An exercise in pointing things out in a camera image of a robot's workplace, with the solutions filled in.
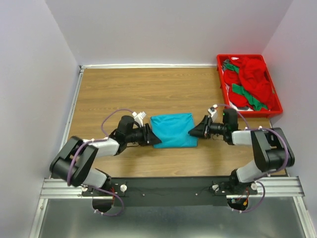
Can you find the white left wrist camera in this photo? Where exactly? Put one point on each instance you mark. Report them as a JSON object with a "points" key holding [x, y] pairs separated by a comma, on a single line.
{"points": [[138, 118]]}

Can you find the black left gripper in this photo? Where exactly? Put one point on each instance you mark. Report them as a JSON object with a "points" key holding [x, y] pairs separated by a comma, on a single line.
{"points": [[148, 137]]}

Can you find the red t-shirt pile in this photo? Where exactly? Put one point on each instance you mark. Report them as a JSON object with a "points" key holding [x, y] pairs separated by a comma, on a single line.
{"points": [[253, 79]]}

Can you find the green t-shirt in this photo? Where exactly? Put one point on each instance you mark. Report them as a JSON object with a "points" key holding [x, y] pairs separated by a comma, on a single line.
{"points": [[237, 94]]}

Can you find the grey garment in bin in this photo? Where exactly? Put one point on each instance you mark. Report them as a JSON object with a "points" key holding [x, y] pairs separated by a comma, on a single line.
{"points": [[224, 64]]}

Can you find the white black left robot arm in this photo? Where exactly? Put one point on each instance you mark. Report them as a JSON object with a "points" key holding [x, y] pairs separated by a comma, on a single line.
{"points": [[74, 161]]}

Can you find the aluminium frame rail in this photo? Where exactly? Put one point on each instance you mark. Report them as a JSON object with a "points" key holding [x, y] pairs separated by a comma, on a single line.
{"points": [[102, 96]]}

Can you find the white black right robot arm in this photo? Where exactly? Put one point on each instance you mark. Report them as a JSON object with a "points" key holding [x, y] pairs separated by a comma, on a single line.
{"points": [[271, 150]]}

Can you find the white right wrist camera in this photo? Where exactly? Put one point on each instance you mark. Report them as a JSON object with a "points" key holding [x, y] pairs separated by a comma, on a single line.
{"points": [[213, 113]]}

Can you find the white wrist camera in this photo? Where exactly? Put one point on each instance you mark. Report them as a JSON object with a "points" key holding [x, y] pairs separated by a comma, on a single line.
{"points": [[213, 113], [138, 118]]}

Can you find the teal t-shirt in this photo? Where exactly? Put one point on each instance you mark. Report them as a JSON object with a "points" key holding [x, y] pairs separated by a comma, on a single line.
{"points": [[172, 130]]}

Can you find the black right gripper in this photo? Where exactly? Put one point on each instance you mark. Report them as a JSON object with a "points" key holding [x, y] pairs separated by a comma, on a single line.
{"points": [[202, 129]]}

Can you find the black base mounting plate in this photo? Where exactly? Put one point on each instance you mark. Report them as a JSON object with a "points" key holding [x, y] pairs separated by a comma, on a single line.
{"points": [[178, 191]]}

